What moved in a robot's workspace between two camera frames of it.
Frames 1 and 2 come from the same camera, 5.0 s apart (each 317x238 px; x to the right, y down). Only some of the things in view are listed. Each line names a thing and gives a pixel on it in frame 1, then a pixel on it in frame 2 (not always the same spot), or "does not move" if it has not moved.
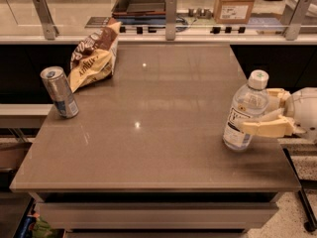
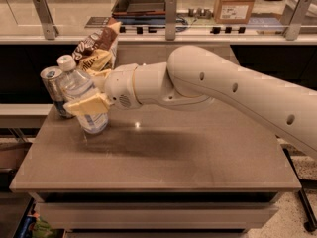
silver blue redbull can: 58,89 does not move
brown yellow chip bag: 93,58 does not move
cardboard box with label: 234,3 does not move
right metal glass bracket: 303,6 does not move
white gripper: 305,113 to 119,85
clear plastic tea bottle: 250,102 to 76,85
